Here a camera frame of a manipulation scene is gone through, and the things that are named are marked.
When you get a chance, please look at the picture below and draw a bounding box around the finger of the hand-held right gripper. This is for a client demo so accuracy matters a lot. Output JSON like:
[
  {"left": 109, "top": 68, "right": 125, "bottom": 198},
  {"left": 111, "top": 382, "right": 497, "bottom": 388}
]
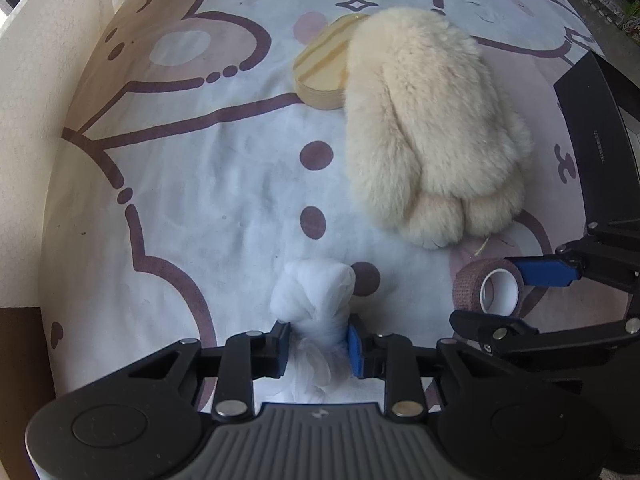
[
  {"left": 448, "top": 309, "right": 640, "bottom": 368},
  {"left": 505, "top": 220, "right": 640, "bottom": 293}
]

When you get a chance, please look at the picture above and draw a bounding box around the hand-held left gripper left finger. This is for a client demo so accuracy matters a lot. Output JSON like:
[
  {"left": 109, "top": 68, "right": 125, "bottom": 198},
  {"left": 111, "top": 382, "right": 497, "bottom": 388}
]
[{"left": 127, "top": 321, "right": 292, "bottom": 421}]

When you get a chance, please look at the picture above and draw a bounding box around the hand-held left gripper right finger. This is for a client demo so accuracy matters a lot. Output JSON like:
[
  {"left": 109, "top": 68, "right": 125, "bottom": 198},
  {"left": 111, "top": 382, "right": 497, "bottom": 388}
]
[{"left": 346, "top": 312, "right": 518, "bottom": 418}]

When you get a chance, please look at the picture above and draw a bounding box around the brown bandage tape roll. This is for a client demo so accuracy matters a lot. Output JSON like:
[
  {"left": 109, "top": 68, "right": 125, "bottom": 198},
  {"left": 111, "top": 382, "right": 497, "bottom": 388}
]
[{"left": 452, "top": 258, "right": 526, "bottom": 317}]

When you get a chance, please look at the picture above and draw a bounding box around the knotted white cloth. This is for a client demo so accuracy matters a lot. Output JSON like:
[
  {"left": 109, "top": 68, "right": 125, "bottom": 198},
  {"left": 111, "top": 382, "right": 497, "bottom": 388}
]
[{"left": 270, "top": 258, "right": 357, "bottom": 403}]

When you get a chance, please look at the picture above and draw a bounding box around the black cardboard box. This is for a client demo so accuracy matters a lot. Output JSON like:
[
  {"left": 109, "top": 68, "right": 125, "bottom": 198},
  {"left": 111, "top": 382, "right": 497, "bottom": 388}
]
[{"left": 552, "top": 52, "right": 640, "bottom": 226}]

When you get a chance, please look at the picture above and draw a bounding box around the cream plush rabbit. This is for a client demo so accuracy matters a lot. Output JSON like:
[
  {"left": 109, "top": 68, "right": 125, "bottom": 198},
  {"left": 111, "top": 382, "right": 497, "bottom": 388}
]
[{"left": 342, "top": 7, "right": 535, "bottom": 251}]

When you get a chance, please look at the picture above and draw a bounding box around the round wooden disc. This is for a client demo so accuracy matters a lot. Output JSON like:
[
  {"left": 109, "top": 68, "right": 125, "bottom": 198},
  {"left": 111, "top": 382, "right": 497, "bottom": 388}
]
[{"left": 292, "top": 14, "right": 371, "bottom": 111}]

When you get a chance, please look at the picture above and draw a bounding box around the white embossed paper sheet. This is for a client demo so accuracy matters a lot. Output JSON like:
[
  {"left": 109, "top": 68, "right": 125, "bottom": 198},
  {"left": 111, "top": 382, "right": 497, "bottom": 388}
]
[{"left": 0, "top": 0, "right": 141, "bottom": 308}]

